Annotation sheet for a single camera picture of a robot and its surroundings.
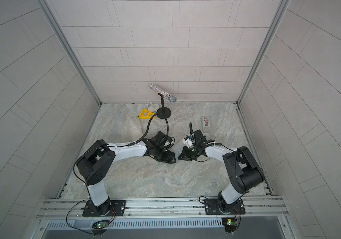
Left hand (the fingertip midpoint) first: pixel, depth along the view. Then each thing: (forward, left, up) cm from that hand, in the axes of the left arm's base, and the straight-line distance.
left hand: (174, 159), depth 88 cm
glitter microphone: (+29, +2, +23) cm, 37 cm away
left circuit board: (-31, +32, +3) cm, 45 cm away
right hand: (0, -3, +2) cm, 4 cm away
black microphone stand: (+37, +9, 0) cm, 38 cm away
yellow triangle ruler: (+34, +19, +1) cm, 39 cm away
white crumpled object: (+39, +16, +3) cm, 43 cm away
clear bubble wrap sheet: (+18, +26, +6) cm, 32 cm away
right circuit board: (-31, -26, 0) cm, 41 cm away
